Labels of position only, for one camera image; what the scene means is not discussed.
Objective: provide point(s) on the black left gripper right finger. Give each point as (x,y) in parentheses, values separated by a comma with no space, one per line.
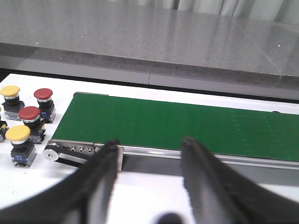
(220,195)

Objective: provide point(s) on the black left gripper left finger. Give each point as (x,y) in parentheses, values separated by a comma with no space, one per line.
(81,198)

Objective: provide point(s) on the red mushroom push button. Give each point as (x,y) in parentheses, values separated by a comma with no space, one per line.
(46,104)
(30,116)

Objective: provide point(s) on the conveyor drive pulley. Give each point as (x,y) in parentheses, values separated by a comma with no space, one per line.
(69,152)

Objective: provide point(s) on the green conveyor belt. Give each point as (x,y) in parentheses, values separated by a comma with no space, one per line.
(157,124)

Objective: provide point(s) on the yellow mushroom push button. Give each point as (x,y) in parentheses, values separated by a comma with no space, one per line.
(23,152)
(12,104)

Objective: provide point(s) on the grey stone counter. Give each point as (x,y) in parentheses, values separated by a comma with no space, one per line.
(130,43)

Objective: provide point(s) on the steel conveyor support bracket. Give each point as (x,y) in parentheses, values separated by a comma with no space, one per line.
(120,158)

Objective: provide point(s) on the aluminium conveyor frame rail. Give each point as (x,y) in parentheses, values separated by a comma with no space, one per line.
(224,158)

